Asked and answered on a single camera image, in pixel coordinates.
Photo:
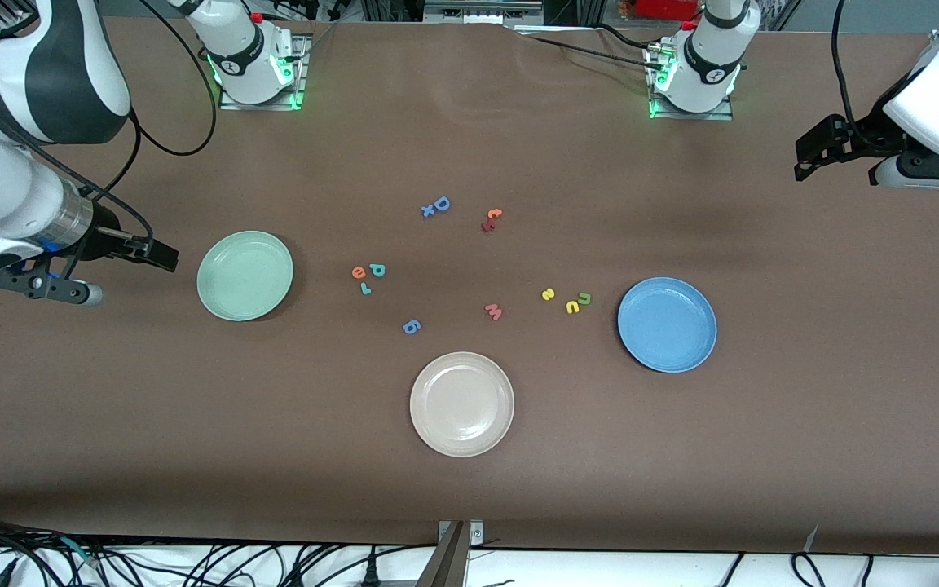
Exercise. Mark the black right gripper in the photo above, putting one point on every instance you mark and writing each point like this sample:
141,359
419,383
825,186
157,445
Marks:
104,241

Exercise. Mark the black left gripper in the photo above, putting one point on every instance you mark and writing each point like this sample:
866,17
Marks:
862,134

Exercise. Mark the teal letter p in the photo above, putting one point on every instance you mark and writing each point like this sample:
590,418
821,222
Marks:
375,271

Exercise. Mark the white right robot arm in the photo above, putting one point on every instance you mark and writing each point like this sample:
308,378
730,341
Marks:
29,73

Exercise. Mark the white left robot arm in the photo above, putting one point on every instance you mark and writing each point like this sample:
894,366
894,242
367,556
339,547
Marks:
710,57

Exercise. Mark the green plate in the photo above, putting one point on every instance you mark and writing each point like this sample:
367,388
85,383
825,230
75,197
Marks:
245,277

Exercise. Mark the red box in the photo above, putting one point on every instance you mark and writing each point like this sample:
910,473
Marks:
665,8

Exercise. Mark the blue plate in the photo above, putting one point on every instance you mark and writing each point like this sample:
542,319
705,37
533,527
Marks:
667,326

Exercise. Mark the blue foam digit 6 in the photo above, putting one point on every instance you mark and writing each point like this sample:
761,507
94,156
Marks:
411,329

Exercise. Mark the blue letter D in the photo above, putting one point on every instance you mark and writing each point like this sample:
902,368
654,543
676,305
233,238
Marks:
447,205

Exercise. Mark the beige plate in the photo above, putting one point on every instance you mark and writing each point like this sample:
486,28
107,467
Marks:
461,404

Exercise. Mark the red letter w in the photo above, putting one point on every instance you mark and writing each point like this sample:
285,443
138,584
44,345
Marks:
493,312

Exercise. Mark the small paper tag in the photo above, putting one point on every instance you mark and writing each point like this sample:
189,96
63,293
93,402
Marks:
812,538

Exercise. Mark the black power plug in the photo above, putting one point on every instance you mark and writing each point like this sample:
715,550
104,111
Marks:
370,575

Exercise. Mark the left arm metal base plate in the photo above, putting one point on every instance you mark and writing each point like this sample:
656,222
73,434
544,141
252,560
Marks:
722,116

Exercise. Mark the grey metal frame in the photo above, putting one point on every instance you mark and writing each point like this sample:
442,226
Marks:
482,11

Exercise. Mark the metal table bracket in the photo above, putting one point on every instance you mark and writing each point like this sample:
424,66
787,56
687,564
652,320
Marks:
451,558

